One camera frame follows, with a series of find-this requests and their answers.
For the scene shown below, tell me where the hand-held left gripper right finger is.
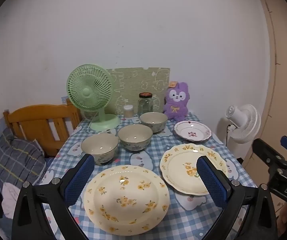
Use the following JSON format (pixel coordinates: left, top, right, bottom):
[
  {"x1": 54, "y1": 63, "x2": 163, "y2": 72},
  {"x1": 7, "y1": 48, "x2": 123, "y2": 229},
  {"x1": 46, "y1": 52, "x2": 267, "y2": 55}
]
[{"x1": 196, "y1": 155, "x2": 282, "y2": 240}]

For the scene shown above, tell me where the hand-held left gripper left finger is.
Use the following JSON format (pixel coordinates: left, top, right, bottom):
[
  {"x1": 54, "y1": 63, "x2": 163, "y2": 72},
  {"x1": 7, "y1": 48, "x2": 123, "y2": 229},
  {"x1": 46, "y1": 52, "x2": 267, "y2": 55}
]
[{"x1": 12, "y1": 153, "x2": 95, "y2": 240}]

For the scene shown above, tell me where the beige floral ceramic bowl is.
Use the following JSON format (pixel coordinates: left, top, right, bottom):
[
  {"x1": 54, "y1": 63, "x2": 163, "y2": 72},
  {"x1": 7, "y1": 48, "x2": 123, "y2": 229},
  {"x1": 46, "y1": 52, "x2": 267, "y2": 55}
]
[
  {"x1": 81, "y1": 133, "x2": 119, "y2": 165},
  {"x1": 140, "y1": 112, "x2": 168, "y2": 133},
  {"x1": 118, "y1": 124, "x2": 153, "y2": 152}
]

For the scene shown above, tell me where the scalloped yellow floral plate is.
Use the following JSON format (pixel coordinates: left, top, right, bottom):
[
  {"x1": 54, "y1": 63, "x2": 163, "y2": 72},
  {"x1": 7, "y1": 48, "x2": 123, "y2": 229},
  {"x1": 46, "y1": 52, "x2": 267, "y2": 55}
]
[{"x1": 160, "y1": 144, "x2": 229, "y2": 196}]

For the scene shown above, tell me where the round yellow floral deep plate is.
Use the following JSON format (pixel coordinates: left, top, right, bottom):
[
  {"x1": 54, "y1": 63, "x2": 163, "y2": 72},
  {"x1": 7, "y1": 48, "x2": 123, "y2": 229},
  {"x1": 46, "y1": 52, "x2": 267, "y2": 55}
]
[{"x1": 84, "y1": 165, "x2": 170, "y2": 236}]

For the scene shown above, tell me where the small white red-print plate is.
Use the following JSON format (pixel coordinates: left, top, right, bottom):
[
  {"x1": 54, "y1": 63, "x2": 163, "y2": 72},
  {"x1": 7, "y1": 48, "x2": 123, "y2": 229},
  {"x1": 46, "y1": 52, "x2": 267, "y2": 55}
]
[{"x1": 174, "y1": 120, "x2": 212, "y2": 143}]

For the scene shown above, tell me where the white standing fan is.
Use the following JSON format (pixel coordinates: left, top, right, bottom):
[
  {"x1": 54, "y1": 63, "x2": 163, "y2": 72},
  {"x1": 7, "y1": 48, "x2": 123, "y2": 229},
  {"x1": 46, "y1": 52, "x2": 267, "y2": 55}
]
[{"x1": 225, "y1": 104, "x2": 261, "y2": 155}]

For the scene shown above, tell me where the beige door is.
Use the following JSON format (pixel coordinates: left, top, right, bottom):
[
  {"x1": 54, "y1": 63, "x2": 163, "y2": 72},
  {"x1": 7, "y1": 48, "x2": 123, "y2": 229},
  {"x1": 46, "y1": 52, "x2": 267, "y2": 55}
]
[{"x1": 257, "y1": 0, "x2": 287, "y2": 180}]

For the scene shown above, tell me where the blue checked tablecloth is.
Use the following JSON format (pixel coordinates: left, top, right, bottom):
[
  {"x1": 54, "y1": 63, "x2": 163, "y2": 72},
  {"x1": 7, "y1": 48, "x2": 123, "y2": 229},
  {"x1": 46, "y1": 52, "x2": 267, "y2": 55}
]
[{"x1": 42, "y1": 111, "x2": 257, "y2": 240}]

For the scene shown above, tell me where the grey plaid pillow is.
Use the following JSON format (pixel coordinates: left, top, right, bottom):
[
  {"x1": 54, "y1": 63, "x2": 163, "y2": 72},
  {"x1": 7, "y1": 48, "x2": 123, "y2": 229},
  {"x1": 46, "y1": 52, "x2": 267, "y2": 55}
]
[{"x1": 0, "y1": 127, "x2": 48, "y2": 190}]

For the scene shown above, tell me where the white cloth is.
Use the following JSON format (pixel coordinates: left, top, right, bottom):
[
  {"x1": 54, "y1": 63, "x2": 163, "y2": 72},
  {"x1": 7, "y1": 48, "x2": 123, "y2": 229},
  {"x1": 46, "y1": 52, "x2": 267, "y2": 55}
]
[{"x1": 2, "y1": 182, "x2": 21, "y2": 218}]

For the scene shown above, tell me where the wooden bed headboard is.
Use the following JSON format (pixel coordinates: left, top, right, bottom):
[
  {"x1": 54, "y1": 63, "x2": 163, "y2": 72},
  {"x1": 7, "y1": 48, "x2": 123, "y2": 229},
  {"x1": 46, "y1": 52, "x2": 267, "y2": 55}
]
[{"x1": 3, "y1": 99, "x2": 81, "y2": 157}]

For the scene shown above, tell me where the cotton swab container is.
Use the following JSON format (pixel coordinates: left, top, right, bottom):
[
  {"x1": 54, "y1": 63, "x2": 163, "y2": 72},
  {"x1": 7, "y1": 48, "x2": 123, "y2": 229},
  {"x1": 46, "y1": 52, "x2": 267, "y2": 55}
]
[{"x1": 124, "y1": 104, "x2": 134, "y2": 120}]

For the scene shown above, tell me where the purple plush toy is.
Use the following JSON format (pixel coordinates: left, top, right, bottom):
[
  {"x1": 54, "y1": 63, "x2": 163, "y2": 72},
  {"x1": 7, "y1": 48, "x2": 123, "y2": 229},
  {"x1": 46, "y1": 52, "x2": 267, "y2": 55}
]
[{"x1": 163, "y1": 81, "x2": 191, "y2": 122}]

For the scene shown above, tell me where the green desk fan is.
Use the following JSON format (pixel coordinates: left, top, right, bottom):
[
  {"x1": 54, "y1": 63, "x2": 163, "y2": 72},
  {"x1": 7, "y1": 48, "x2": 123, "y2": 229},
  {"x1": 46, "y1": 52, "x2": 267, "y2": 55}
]
[{"x1": 67, "y1": 64, "x2": 121, "y2": 131}]

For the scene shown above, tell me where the glass jar with black lid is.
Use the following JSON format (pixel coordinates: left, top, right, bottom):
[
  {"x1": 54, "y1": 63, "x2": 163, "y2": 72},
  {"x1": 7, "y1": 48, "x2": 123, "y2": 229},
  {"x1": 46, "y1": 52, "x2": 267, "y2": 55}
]
[{"x1": 138, "y1": 92, "x2": 153, "y2": 117}]

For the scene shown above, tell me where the green cartoon-print mat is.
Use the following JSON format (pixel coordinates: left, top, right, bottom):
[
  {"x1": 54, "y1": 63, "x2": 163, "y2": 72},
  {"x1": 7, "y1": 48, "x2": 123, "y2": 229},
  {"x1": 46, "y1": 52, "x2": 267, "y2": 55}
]
[{"x1": 106, "y1": 67, "x2": 171, "y2": 115}]

